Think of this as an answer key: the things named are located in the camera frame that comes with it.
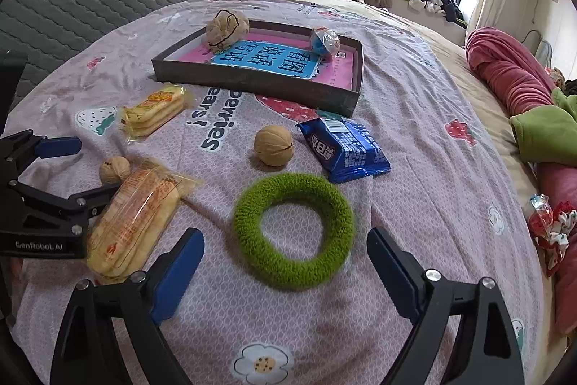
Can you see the blue snack packet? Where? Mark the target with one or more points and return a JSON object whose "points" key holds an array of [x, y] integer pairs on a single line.
{"points": [[347, 150]]}

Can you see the red white candy wrapper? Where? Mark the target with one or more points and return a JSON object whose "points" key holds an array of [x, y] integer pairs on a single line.
{"points": [[550, 231]]}

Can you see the large walnut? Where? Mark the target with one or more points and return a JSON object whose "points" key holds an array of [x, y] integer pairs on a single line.
{"points": [[273, 144]]}

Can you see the wrapped jelly cup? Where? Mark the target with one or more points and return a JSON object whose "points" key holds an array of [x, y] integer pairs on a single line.
{"points": [[324, 42]]}

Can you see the dark tray with pink print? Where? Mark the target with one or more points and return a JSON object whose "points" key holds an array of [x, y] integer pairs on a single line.
{"points": [[270, 89]]}

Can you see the red blanket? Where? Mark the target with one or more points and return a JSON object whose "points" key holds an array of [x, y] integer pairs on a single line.
{"points": [[509, 74]]}

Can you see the green cloth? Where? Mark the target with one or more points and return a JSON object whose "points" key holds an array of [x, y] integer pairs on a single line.
{"points": [[545, 132]]}

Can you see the beige mesh pouch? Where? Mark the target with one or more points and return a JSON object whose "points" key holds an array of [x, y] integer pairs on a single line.
{"points": [[225, 28]]}

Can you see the pink printed bedsheet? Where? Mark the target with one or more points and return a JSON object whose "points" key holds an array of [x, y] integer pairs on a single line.
{"points": [[428, 209]]}

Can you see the small walnut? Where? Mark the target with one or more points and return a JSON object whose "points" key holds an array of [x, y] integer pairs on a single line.
{"points": [[113, 170]]}

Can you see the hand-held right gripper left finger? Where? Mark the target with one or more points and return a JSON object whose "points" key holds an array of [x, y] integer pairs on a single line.
{"points": [[173, 276]]}

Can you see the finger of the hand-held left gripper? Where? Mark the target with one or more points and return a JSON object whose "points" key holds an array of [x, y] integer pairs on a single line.
{"points": [[90, 202], [58, 146]]}

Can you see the large yellow snack packet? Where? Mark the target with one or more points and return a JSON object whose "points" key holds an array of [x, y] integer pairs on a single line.
{"points": [[135, 218]]}

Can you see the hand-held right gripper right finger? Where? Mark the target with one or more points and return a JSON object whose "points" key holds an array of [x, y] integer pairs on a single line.
{"points": [[392, 272]]}

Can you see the small yellow snack packet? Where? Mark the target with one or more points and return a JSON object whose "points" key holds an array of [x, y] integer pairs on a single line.
{"points": [[153, 110]]}

